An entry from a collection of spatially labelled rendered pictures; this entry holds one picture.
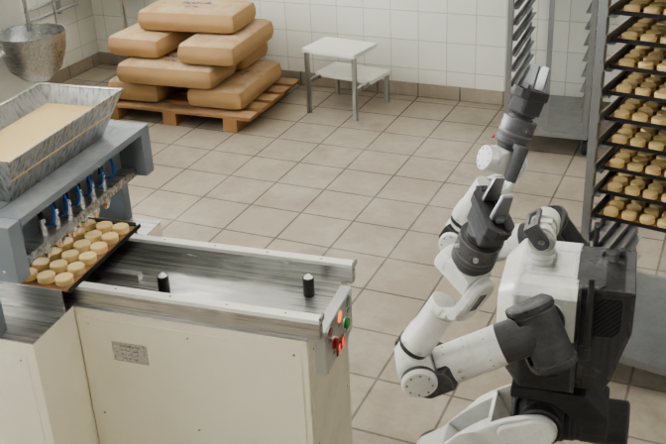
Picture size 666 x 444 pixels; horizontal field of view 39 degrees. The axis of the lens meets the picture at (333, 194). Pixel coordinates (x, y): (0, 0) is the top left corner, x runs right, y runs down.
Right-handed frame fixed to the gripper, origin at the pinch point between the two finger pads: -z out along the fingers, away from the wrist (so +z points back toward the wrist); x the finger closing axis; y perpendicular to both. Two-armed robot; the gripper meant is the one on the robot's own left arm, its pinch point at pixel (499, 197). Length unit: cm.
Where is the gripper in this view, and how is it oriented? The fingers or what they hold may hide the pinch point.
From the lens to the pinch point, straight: 175.0
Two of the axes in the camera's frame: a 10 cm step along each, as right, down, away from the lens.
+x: -2.0, -7.2, 6.6
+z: -1.7, 6.9, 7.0
